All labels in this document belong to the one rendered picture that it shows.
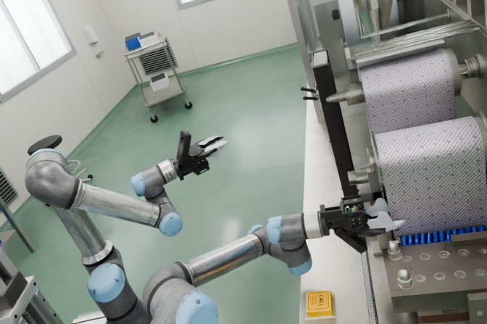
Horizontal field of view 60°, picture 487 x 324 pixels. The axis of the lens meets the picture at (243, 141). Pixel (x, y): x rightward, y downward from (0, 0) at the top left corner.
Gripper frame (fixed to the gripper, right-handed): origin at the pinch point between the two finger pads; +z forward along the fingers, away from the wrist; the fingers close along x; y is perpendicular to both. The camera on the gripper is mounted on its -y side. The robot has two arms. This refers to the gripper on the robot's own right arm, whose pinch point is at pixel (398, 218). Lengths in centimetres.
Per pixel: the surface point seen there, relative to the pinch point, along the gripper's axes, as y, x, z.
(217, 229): -109, 143, -121
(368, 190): 4.6, 8.2, -6.2
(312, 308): -16.6, -12.4, -27.0
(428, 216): -0.4, -0.2, 7.4
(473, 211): -0.8, -0.2, 18.2
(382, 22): 31, 73, 10
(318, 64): 35, 35, -13
